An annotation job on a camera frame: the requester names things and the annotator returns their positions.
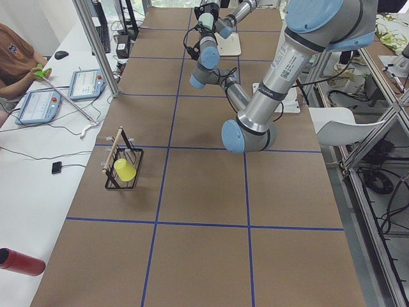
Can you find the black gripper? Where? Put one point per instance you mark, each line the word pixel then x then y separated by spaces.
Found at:
pixel 209 7
pixel 206 33

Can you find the light green cup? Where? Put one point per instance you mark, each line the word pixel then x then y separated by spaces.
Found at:
pixel 207 20

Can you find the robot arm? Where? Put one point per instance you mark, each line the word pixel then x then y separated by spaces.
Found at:
pixel 311 28
pixel 224 26

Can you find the cream rabbit tray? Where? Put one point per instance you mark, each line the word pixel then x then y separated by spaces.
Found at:
pixel 229 46

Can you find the yellow cup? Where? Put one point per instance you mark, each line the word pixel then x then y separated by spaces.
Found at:
pixel 125 170

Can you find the black power adapter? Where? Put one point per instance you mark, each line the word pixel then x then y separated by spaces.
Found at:
pixel 123 47

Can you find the black keyboard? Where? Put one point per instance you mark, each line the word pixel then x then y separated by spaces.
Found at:
pixel 103 34

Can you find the teach pendant far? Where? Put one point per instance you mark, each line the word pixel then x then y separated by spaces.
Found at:
pixel 86 84

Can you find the teach pendant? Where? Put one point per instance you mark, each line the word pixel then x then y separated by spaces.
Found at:
pixel 39 107
pixel 86 84

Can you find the black computer mouse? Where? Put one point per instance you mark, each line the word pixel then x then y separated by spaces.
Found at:
pixel 60 55

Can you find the white chair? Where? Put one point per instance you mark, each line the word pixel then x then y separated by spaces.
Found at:
pixel 336 126

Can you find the teach pendant near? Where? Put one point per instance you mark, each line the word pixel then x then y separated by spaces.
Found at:
pixel 39 107

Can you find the person in brown shirt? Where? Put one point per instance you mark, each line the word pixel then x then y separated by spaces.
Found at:
pixel 19 63

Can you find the small black puck device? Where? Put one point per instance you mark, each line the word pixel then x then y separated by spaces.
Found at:
pixel 56 167

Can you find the red bottle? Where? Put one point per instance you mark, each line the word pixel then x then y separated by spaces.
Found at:
pixel 18 262

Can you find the aluminium frame post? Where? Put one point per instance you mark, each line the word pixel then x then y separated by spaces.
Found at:
pixel 86 20

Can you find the black wire cup rack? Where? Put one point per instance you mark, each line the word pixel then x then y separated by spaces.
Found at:
pixel 122 147

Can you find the green handled reacher stick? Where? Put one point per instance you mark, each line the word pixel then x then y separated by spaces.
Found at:
pixel 92 123

